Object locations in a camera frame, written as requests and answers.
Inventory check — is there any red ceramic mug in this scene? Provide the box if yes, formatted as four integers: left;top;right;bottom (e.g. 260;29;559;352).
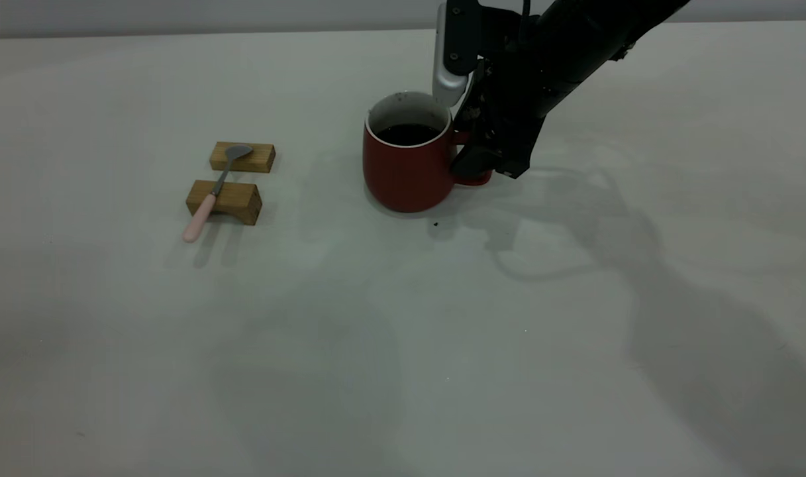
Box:
363;91;493;213

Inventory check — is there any grey spoon with pink handle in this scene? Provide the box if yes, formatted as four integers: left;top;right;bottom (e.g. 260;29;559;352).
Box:
183;144;254;244

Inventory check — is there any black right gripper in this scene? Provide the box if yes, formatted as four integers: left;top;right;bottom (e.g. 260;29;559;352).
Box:
450;40;559;180

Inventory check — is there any wooden block with arched notch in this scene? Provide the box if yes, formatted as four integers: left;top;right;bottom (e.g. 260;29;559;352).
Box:
185;180;263;227

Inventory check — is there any dark coffee liquid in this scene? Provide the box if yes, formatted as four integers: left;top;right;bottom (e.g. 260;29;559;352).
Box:
375;123;441;146

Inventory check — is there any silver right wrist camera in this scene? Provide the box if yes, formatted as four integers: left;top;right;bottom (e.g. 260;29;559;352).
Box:
432;0;483;108

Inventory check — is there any flat rectangular wooden block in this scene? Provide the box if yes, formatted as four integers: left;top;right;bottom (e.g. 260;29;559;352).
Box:
209;141;276;174

